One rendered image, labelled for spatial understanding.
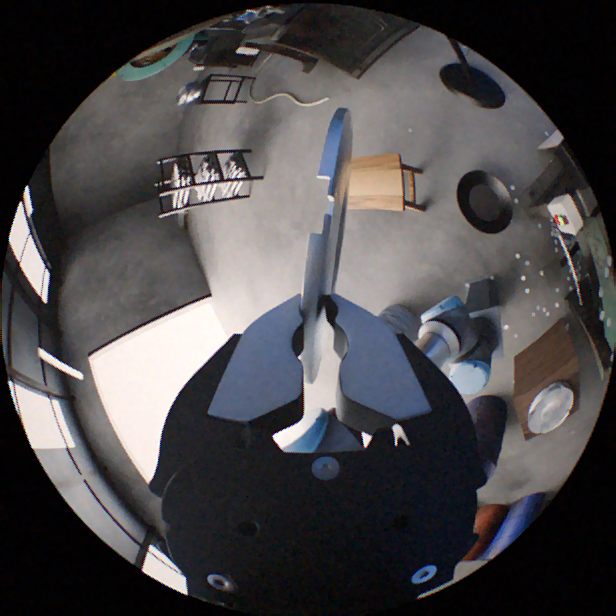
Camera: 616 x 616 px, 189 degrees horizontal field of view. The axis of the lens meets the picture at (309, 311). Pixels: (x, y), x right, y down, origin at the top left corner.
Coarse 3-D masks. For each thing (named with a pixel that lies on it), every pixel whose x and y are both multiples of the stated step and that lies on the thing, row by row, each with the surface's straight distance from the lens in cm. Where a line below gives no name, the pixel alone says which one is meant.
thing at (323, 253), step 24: (336, 120) 13; (336, 144) 11; (336, 168) 10; (336, 192) 11; (336, 216) 12; (312, 240) 9; (336, 240) 16; (312, 264) 9; (336, 264) 29; (312, 288) 9; (312, 312) 10; (312, 336) 11; (312, 360) 12
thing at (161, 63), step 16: (208, 32) 303; (224, 32) 306; (240, 32) 312; (176, 48) 273; (192, 48) 330; (208, 48) 301; (224, 48) 301; (128, 64) 275; (144, 64) 329; (160, 64) 269; (208, 64) 343; (224, 64) 349; (240, 64) 305; (128, 80) 282
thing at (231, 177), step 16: (160, 160) 202; (208, 160) 202; (240, 160) 211; (176, 176) 186; (192, 176) 187; (208, 176) 190; (224, 176) 218; (240, 176) 201; (256, 176) 204; (160, 192) 175; (176, 192) 193; (208, 192) 204; (224, 192) 222; (160, 208) 206; (176, 208) 204
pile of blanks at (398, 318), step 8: (384, 312) 125; (392, 312) 123; (400, 312) 125; (408, 312) 129; (384, 320) 115; (392, 320) 116; (400, 320) 119; (408, 320) 124; (416, 320) 131; (392, 328) 110; (400, 328) 115; (408, 328) 121; (416, 328) 130; (408, 336) 119; (416, 336) 133
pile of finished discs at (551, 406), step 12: (552, 384) 106; (564, 384) 107; (540, 396) 105; (552, 396) 106; (564, 396) 110; (540, 408) 109; (552, 408) 112; (564, 408) 117; (528, 420) 113; (540, 420) 116; (552, 420) 120
